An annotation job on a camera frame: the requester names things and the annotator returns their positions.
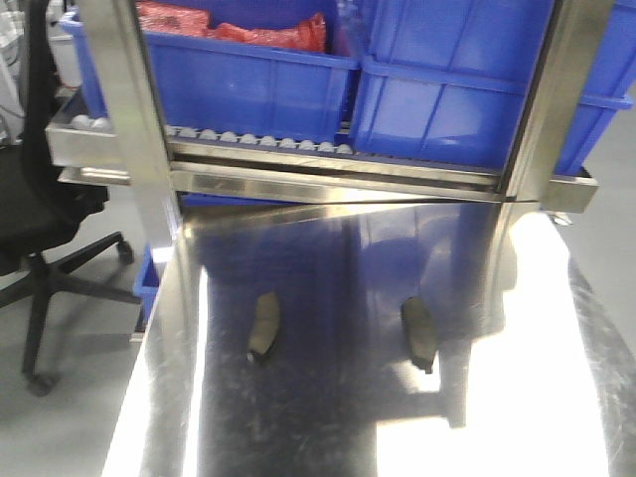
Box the blue lower shelf bin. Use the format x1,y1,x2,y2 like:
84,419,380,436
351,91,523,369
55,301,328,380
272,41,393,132
133,246,160,322

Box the red bubble wrap bags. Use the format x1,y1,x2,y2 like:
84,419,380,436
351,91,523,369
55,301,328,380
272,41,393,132
136,1,327,53

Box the brake pad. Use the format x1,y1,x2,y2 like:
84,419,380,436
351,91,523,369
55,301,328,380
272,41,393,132
400,296,438,375
246,291,281,363

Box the blue bin with red bags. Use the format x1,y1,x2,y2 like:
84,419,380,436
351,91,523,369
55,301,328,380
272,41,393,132
61,1,359,142

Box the brake pad centre right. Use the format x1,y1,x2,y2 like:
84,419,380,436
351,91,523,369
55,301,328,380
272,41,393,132
400,296,438,375

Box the black mesh office chair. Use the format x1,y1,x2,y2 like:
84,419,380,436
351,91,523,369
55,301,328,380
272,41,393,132
1,1,140,398

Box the stainless steel flow rack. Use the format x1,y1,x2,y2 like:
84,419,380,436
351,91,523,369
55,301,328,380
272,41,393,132
45,0,601,215

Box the blue plastic bin right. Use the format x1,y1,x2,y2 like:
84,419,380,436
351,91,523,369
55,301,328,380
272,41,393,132
349,0,636,176

